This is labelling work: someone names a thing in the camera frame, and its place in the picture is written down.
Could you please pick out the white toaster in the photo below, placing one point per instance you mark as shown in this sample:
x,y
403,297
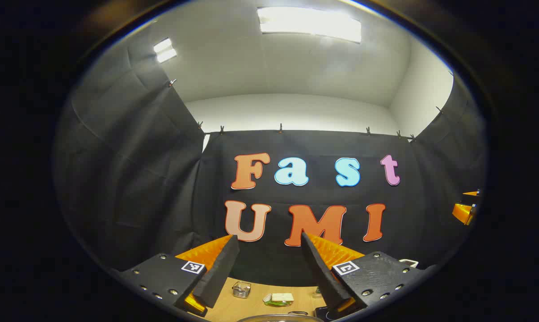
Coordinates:
x,y
409,262

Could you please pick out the small ceiling light panel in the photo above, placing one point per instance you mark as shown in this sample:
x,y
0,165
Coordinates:
x,y
165,50

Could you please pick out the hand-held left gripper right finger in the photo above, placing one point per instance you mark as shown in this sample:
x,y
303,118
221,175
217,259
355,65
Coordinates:
x,y
325,277

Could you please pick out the black backdrop cloth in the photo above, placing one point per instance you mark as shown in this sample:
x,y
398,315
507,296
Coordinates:
x,y
140,179

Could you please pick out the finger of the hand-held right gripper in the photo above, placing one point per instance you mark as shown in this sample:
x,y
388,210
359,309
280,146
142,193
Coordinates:
x,y
463,213
471,193

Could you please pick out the black induction cooktop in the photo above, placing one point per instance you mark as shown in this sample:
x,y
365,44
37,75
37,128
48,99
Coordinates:
x,y
325,314

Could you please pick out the large ceiling light panel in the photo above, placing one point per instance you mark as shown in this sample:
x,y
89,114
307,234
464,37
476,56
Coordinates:
x,y
309,23

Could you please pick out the small white plate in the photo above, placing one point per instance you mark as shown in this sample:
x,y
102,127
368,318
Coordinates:
x,y
269,302

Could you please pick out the stainless steel pot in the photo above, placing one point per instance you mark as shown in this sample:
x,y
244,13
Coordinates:
x,y
278,318

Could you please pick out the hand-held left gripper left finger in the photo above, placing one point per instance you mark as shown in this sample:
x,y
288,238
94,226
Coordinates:
x,y
218,273

